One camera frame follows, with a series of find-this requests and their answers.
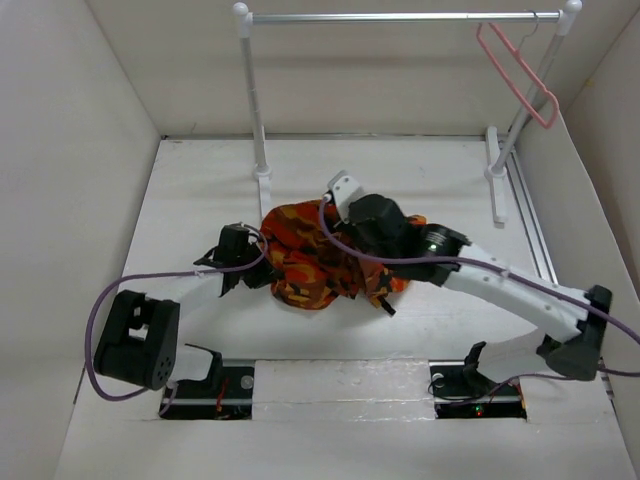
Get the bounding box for orange camouflage trousers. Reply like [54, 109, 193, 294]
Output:
[260, 200, 410, 316]

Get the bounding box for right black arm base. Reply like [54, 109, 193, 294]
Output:
[427, 361, 527, 420]

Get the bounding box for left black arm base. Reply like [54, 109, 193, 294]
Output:
[159, 361, 255, 421]

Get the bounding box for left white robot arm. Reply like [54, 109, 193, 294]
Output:
[85, 223, 269, 397]

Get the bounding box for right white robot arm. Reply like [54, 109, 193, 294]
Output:
[336, 194, 612, 394]

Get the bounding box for pink clothes hanger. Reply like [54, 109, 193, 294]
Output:
[475, 22, 559, 131]

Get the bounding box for white clothes rack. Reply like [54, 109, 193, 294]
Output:
[232, 1, 583, 226]

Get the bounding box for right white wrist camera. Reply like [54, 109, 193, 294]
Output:
[327, 170, 365, 222]

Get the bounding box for aluminium side rail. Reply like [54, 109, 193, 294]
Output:
[506, 149, 558, 283]

